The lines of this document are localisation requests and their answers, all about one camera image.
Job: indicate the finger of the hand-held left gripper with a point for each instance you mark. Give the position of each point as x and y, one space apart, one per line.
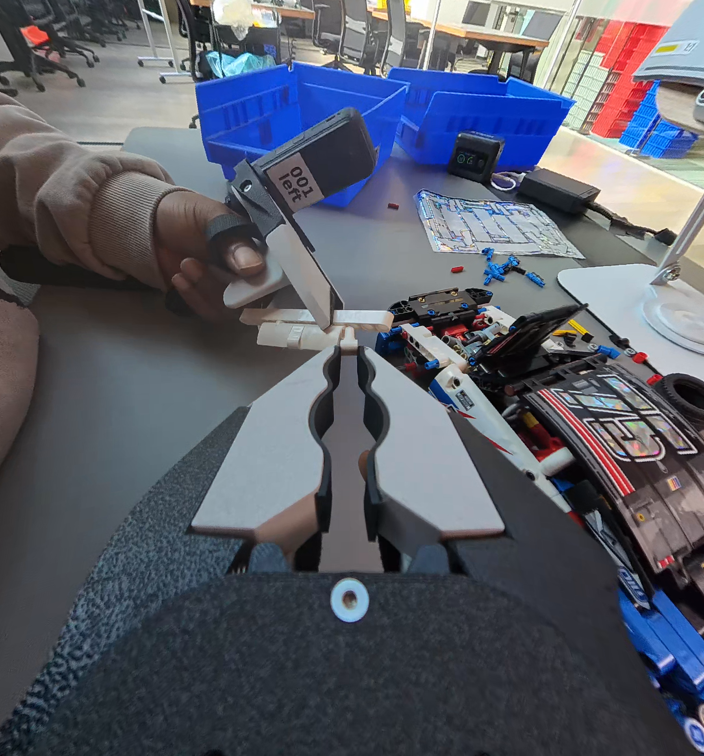
302 266

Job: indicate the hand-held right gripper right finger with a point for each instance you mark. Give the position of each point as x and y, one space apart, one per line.
434 472

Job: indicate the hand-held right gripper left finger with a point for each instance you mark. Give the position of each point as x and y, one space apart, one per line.
257 472

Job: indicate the white toy brick beam assembly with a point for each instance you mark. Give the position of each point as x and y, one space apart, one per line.
364 319

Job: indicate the small white toy connector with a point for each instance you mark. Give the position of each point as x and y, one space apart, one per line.
349 345

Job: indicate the person's left forearm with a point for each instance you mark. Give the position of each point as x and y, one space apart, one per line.
62 177

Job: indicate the person's left hand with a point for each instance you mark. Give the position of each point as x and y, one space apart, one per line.
181 236

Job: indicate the blue bin with marker label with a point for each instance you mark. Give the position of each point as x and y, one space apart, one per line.
240 118

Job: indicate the teal plastic bag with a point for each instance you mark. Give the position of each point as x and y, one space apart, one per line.
240 64

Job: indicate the small black electronic box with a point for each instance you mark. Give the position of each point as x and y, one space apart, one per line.
476 156

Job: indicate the shiny sticker sheet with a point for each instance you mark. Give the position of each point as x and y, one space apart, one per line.
494 224

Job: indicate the toy brick race car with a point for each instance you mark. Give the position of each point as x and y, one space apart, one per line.
623 449

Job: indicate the wooden background table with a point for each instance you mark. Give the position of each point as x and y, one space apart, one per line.
476 32

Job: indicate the pile of blue toy pins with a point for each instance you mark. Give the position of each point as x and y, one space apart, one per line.
497 273

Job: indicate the yellow toy brick piece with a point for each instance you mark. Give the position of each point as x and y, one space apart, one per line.
577 326

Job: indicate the blue toy connector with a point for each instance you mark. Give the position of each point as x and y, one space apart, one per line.
609 352

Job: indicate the black rubber toy tyre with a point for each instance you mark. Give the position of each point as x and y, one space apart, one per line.
665 390

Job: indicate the stack of white crates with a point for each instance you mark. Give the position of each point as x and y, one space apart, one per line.
585 88

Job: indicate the stack of red bins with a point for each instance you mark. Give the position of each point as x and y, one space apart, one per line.
629 71

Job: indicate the stack of small blue bins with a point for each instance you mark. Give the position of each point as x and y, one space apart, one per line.
659 130

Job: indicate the building instruction booklet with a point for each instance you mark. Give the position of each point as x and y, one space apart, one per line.
694 41

